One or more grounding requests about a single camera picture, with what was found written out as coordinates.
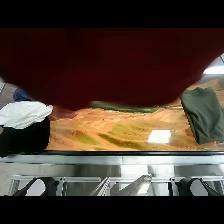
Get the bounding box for dark green T-shirt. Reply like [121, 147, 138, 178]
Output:
[180, 86, 224, 145]

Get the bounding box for black garment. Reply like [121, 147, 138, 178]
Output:
[0, 116, 51, 158]

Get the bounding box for silver frame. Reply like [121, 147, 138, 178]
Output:
[0, 154, 224, 197]

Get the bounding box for white garment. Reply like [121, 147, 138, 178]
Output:
[0, 101, 54, 131]

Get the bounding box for red T-shirt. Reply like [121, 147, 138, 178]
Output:
[0, 28, 224, 112]

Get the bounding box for blue garment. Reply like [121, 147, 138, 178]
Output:
[12, 87, 35, 103]

